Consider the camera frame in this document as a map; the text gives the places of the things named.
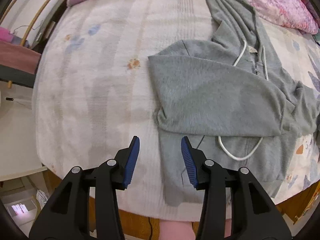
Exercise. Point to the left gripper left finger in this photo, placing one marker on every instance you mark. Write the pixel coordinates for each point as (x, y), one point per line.
(66, 214)

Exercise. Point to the grey zip hoodie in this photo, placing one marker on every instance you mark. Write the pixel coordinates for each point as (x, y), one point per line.
(233, 99)

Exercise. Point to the floral white bed sheet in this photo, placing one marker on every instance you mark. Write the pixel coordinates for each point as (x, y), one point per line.
(93, 92)

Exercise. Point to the red black hanging towel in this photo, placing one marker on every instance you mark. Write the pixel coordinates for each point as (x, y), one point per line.
(19, 63)

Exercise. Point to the teal striped pillow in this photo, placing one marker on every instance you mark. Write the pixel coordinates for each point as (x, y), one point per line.
(316, 37)

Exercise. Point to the wooden bed frame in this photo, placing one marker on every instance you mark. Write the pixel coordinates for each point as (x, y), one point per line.
(296, 211)

